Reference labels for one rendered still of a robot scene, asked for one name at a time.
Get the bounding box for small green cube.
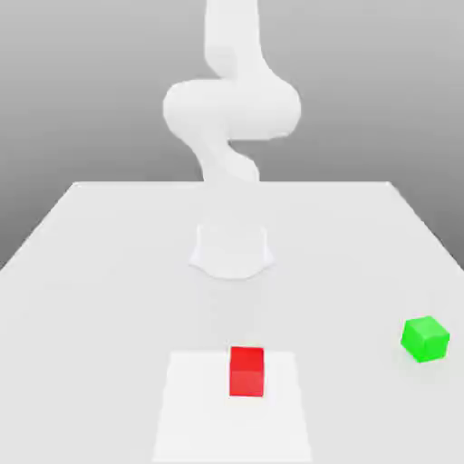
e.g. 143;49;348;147
400;314;451;364

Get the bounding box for small red cube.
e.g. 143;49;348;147
228;345;266;399

